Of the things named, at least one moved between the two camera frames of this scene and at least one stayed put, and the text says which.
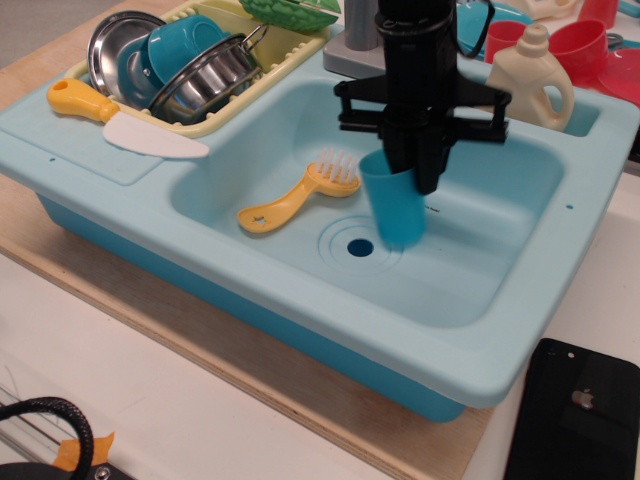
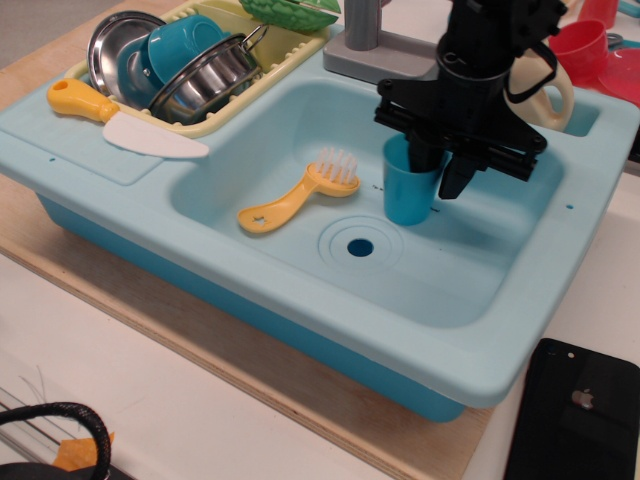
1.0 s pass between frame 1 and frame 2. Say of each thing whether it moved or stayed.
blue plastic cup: moved
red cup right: stayed
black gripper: moved
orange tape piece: stayed
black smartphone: stayed
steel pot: stayed
